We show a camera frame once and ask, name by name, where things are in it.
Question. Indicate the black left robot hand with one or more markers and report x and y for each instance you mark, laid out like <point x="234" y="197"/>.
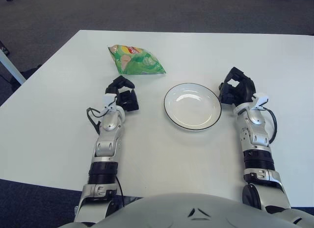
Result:
<point x="125" y="98"/>

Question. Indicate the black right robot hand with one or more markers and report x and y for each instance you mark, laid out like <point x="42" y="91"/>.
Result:
<point x="246" y="88"/>

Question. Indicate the green potato chips bag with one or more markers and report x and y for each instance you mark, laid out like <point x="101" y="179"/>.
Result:
<point x="132" y="61"/>

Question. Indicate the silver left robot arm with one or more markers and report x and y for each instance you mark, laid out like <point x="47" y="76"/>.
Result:
<point x="108" y="125"/>

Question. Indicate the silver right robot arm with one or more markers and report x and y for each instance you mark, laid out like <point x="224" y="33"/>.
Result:
<point x="255" y="137"/>

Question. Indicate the white plate with black rim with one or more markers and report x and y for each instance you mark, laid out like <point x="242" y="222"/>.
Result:
<point x="191" y="108"/>

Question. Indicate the white neighbouring table leg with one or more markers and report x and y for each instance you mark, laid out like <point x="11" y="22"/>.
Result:
<point x="12" y="68"/>

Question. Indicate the grey robot torso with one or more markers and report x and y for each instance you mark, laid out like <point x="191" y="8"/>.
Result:
<point x="171" y="213"/>

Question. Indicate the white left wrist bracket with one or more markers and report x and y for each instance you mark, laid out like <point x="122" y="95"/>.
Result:
<point x="108" y="99"/>

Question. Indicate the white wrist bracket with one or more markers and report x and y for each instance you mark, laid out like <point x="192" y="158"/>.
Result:
<point x="108" y="99"/>
<point x="262" y="100"/>

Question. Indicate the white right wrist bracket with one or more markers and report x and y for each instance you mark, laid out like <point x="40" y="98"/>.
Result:
<point x="262" y="100"/>

